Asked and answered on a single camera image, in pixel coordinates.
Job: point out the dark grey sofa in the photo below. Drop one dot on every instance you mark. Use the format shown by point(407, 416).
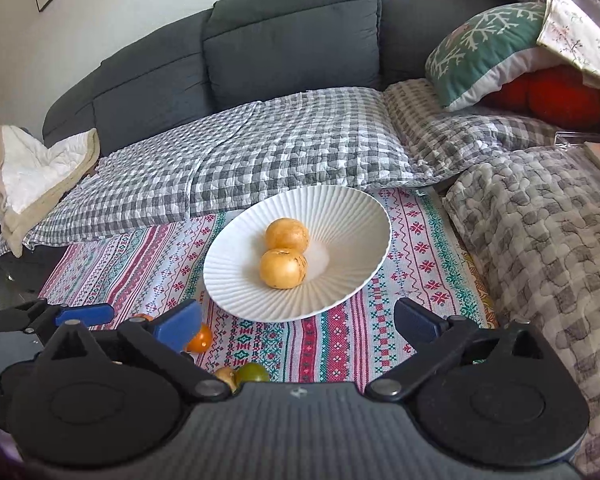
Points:
point(252, 50)

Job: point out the patterned red green tablecloth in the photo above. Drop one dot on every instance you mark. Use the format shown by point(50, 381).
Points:
point(151, 270)

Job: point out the beige white blanket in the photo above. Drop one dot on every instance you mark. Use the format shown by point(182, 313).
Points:
point(33, 178)

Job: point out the green snowflake cushion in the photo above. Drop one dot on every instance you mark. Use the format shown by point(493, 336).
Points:
point(491, 49)

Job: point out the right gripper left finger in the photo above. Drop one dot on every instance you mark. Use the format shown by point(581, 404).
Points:
point(159, 345)

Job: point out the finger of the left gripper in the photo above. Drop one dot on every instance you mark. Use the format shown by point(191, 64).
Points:
point(40, 314)

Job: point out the floral fabric bag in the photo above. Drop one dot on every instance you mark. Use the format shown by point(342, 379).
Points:
point(570, 34)

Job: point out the large yellow fruit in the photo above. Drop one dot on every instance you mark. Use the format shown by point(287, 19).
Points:
point(287, 233)
point(282, 268)

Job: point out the grey patterned quilt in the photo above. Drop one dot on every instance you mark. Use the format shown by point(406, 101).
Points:
point(531, 221)

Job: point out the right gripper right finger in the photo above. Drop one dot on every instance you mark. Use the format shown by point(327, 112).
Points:
point(439, 344)

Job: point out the grey checked sofa cover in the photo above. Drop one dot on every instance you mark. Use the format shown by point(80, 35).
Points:
point(357, 137)

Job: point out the smooth orange tomato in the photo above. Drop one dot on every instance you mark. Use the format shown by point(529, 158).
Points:
point(202, 341)

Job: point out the red cushion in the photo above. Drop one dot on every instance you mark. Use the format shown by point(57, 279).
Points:
point(556, 96)

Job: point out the green tomato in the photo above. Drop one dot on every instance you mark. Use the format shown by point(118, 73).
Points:
point(251, 372)

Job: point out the large yellow fruit back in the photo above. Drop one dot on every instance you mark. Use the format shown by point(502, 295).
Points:
point(287, 233)

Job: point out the white ribbed plate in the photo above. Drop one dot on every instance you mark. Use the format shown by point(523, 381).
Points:
point(349, 239)

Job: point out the large yellow fruit front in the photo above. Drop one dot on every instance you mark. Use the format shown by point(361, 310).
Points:
point(282, 268)

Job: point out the small tan longan fruit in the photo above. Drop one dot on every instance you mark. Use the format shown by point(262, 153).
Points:
point(227, 375)

